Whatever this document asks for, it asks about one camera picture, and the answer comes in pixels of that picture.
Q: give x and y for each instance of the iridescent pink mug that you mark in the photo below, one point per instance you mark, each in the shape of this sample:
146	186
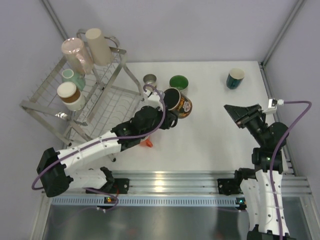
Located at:
77	55

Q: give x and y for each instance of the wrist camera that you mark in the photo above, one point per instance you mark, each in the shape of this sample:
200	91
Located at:
272	106
153	99

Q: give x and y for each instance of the aluminium mounting rail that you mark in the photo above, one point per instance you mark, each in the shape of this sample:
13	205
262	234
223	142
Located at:
197	183

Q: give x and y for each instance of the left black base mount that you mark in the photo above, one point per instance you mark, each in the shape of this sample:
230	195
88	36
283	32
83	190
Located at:
113	185

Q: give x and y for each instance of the tall beige cup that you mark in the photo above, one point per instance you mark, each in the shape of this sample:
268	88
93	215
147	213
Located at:
99	48

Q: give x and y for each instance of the steel cup with cork base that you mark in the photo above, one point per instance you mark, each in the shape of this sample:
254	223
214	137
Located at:
71	96

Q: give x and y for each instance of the dark brown mug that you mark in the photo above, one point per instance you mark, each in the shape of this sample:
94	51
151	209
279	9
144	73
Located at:
177	103

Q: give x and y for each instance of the stainless steel dish rack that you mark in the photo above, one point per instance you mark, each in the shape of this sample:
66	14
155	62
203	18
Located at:
112	95

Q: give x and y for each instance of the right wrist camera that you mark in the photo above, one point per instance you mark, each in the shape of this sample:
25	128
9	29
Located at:
272	106

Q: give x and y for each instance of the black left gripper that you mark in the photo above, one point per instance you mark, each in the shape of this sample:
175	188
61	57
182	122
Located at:
168	120

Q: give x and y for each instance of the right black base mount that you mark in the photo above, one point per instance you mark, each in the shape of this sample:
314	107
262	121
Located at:
231	186

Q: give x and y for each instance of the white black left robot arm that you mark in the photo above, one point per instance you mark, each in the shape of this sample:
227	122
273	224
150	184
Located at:
62	170

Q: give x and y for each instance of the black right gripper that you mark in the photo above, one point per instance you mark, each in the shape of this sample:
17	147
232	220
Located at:
237	113

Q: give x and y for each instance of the floral mug green inside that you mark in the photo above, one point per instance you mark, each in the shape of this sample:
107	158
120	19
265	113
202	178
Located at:
179	82

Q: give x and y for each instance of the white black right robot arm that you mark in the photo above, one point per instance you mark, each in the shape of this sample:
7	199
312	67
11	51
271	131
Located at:
262	185

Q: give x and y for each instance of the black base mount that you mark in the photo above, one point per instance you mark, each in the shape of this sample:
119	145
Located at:
113	185
231	186

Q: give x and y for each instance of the steel cup with brown band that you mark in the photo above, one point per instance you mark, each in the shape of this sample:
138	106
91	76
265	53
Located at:
150	79

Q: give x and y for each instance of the perforated cable duct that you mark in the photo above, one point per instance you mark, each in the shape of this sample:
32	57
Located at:
146	201

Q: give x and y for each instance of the dark teal cup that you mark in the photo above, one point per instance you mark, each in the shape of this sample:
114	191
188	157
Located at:
234	78

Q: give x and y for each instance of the orange mug white inside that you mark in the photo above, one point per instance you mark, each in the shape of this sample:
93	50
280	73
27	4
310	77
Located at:
146	142

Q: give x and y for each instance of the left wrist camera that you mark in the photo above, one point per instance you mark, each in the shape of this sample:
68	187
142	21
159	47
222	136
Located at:
153	99

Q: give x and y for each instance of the teal green mug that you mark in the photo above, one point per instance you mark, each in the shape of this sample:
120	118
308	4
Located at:
68	75

